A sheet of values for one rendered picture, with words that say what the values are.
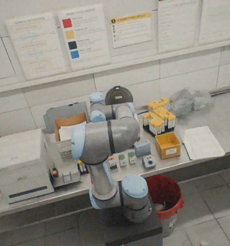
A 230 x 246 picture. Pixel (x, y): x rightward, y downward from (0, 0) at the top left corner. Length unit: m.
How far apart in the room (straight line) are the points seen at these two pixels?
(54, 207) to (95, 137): 1.59
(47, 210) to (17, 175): 0.89
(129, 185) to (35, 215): 1.34
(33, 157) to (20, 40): 0.76
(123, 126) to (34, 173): 0.80
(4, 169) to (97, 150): 0.77
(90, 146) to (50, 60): 1.08
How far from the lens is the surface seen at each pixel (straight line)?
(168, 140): 1.75
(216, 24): 2.07
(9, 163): 1.46
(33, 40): 1.74
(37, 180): 1.53
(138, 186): 1.15
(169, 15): 1.87
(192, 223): 2.42
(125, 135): 0.80
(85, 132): 0.81
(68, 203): 2.31
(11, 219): 2.42
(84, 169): 1.62
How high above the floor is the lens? 2.06
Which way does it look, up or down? 36 degrees down
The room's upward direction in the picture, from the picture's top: 8 degrees counter-clockwise
